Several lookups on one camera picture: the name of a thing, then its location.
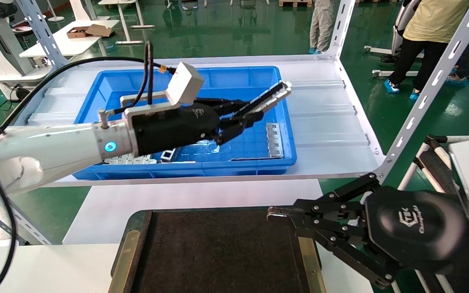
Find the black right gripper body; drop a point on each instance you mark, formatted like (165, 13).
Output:
(417, 226)

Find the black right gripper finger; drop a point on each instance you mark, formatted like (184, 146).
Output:
(324, 209)
(340, 248)

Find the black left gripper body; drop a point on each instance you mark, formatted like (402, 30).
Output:
(169, 128)

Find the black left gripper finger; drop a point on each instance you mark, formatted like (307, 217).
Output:
(234, 126)
(234, 106)

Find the grey metal channel part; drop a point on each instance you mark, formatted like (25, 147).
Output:
(273, 97)

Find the grey ladder-shaped metal part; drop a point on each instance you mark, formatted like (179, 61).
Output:
(168, 154)

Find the black container tray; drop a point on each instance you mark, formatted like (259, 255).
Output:
(218, 248)

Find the clear plastic film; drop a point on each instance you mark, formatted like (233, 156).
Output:
(208, 145)

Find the thin grey metal strip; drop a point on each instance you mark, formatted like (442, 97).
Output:
(253, 158)
(181, 162)

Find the blue plastic bin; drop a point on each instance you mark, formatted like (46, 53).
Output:
(259, 77)

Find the white metal shelving rack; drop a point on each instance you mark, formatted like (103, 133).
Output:
(324, 122)

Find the wooden pallet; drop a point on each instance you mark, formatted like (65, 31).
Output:
(295, 3)

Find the person in beige trousers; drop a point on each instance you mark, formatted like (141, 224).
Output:
(322, 24)

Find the open brown cardboard box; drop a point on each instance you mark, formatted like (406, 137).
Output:
(86, 31)

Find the white table with cardboard box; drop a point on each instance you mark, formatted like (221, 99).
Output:
(67, 42)

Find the white wheeled machine base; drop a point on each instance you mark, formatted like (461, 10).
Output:
(397, 51)

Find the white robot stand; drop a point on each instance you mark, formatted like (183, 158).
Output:
(2, 53)

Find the person in yellow shirt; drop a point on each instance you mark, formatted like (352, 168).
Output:
(434, 20)

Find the grey slotted bracket part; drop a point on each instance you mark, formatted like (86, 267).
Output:
(274, 140)

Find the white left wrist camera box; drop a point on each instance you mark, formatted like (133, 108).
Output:
(185, 83)

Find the white pedestal table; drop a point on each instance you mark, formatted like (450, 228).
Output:
(124, 20)

